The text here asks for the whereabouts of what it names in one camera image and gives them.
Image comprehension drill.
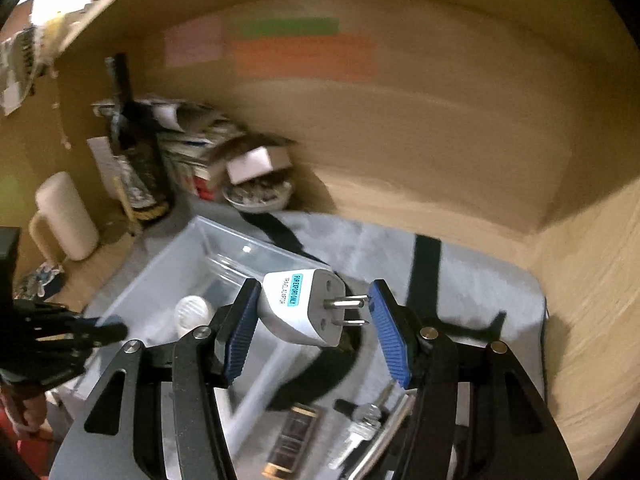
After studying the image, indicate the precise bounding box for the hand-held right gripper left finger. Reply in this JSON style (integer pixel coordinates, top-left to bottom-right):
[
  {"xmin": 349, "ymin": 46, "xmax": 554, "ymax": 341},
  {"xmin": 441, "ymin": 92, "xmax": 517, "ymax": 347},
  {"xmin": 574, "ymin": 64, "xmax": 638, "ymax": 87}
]
[{"xmin": 82, "ymin": 277, "xmax": 263, "ymax": 480}]

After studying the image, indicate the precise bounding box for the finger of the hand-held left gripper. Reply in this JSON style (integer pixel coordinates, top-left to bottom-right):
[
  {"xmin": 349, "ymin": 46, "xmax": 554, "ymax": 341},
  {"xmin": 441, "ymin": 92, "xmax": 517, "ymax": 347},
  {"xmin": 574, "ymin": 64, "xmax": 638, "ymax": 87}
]
[{"xmin": 30, "ymin": 304, "xmax": 129, "ymax": 358}]

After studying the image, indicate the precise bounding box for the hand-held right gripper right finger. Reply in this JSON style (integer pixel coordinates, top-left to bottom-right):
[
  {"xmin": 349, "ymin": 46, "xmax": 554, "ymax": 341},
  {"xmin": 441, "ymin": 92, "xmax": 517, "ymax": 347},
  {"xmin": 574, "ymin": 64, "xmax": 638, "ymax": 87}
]
[{"xmin": 367, "ymin": 280, "xmax": 583, "ymax": 480}]

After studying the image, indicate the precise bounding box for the white travel adapter plug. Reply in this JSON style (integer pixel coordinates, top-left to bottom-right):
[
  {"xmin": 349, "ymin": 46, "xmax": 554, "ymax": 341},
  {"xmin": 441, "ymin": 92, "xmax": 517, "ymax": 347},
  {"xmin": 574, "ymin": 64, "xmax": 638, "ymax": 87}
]
[{"xmin": 257, "ymin": 268, "xmax": 372, "ymax": 348}]

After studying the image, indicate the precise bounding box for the clear plastic storage bin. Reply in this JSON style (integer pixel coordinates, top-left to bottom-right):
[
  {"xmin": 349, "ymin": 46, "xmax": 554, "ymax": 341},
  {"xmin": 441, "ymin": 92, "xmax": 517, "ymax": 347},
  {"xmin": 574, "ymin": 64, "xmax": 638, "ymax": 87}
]
[{"xmin": 47, "ymin": 215, "xmax": 333, "ymax": 463}]

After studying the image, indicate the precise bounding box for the silver key bunch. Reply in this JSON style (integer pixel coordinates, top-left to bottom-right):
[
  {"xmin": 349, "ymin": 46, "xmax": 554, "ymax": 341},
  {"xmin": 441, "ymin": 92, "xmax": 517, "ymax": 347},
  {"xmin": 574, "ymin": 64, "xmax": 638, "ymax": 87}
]
[{"xmin": 327, "ymin": 379, "xmax": 403, "ymax": 472}]

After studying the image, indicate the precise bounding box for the person's left hand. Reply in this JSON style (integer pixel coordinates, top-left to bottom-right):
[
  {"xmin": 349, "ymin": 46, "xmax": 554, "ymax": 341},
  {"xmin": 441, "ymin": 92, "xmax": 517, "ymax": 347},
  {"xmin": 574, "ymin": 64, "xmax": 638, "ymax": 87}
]
[{"xmin": 11, "ymin": 391, "xmax": 49, "ymax": 435}]

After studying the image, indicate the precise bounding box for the white round device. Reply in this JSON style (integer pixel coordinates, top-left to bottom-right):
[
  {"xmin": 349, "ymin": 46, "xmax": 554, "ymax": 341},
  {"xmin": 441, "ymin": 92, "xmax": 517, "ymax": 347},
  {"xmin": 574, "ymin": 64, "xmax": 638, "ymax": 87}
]
[{"xmin": 174, "ymin": 295, "xmax": 212, "ymax": 336}]

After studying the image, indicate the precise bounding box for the grey mat with black letters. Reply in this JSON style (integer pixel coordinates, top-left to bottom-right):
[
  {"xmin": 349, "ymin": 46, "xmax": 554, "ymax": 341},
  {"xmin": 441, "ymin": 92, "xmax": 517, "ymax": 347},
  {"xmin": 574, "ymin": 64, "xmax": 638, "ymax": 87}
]
[{"xmin": 82, "ymin": 209, "xmax": 549, "ymax": 480}]

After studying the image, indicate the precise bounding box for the red cloth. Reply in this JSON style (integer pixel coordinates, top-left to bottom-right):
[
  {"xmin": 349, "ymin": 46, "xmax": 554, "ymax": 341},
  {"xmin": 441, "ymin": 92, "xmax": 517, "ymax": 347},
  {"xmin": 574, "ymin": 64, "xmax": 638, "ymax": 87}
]
[{"xmin": 0, "ymin": 407, "xmax": 68, "ymax": 480}]

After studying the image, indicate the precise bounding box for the cream mug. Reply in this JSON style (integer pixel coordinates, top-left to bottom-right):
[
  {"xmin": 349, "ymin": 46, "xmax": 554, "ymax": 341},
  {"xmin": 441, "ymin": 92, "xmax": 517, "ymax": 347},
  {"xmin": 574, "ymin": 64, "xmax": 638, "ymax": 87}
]
[{"xmin": 29, "ymin": 171, "xmax": 100, "ymax": 263}]

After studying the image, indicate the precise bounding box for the black and gold battery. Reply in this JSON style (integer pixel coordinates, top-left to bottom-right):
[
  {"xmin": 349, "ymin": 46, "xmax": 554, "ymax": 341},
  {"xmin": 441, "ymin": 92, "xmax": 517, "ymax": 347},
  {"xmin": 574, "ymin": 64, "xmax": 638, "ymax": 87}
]
[{"xmin": 261, "ymin": 401, "xmax": 322, "ymax": 479}]

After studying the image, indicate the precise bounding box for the bowl of small items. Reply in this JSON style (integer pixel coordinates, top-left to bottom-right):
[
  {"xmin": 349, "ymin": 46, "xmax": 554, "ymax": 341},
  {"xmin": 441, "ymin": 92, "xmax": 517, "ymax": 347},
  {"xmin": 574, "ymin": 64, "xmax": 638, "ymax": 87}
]
[{"xmin": 222, "ymin": 176, "xmax": 295, "ymax": 212}]

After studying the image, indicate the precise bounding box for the black bottle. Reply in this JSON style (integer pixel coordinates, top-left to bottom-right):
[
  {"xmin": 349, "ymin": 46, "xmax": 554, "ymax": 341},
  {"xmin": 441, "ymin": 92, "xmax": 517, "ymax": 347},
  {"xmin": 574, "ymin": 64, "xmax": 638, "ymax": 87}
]
[{"xmin": 104, "ymin": 52, "xmax": 173, "ymax": 222}]

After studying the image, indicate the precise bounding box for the small white box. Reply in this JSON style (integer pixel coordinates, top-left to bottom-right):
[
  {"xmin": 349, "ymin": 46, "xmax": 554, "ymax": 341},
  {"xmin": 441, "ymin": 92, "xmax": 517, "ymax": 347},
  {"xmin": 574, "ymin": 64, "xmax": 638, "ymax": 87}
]
[{"xmin": 226, "ymin": 146, "xmax": 293, "ymax": 184}]

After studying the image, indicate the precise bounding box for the stack of magazines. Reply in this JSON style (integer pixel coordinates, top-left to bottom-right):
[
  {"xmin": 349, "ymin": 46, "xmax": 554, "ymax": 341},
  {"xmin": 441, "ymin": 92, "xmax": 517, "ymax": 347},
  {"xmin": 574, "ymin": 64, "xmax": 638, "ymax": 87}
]
[{"xmin": 92, "ymin": 94, "xmax": 301, "ymax": 203}]

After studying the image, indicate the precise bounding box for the printed hanging paper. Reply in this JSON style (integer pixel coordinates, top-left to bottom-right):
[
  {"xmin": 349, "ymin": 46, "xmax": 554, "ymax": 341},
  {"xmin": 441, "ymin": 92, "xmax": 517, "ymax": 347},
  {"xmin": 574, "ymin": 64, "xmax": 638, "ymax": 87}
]
[{"xmin": 0, "ymin": 24, "xmax": 43, "ymax": 117}]

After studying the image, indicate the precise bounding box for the orange sticky note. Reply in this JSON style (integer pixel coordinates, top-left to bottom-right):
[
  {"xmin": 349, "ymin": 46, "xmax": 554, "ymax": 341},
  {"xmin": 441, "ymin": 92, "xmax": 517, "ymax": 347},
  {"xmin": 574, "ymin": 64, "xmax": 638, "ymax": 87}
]
[{"xmin": 232, "ymin": 36, "xmax": 377, "ymax": 81}]

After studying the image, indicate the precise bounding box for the pink sticky note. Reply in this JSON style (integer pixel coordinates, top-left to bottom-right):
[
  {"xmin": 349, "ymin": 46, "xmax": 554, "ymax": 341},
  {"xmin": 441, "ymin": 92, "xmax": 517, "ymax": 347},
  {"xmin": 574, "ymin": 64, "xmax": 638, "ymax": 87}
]
[{"xmin": 164, "ymin": 15, "xmax": 224, "ymax": 67}]

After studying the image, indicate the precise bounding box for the green sticky note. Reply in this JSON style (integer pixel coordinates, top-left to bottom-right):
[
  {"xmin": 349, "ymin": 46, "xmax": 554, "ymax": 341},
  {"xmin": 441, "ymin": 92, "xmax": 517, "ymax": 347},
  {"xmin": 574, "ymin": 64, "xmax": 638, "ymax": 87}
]
[{"xmin": 239, "ymin": 17, "xmax": 341, "ymax": 38}]

